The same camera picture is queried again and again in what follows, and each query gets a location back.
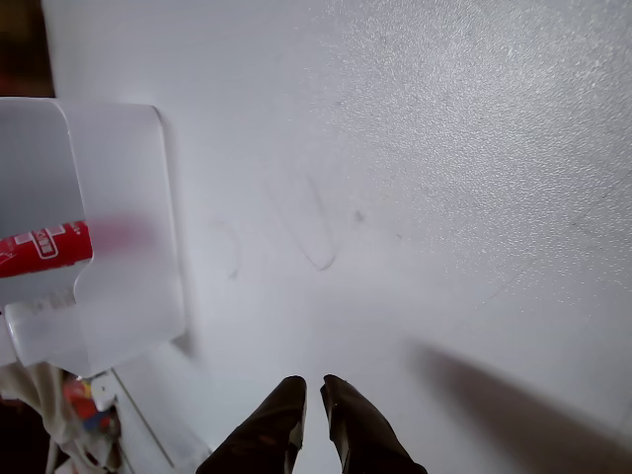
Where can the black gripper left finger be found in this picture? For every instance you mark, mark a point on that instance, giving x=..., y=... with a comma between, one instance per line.
x=257, y=444

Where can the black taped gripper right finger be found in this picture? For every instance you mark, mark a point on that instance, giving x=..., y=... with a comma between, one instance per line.
x=360, y=434

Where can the red and blue package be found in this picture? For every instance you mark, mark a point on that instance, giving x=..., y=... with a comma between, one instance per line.
x=84, y=400

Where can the beige cloth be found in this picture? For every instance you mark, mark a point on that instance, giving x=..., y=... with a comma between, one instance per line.
x=49, y=415

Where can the red hand cream tube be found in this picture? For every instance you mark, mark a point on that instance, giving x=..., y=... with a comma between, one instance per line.
x=44, y=249

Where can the frosted plastic bin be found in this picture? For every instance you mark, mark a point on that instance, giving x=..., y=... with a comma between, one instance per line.
x=123, y=173

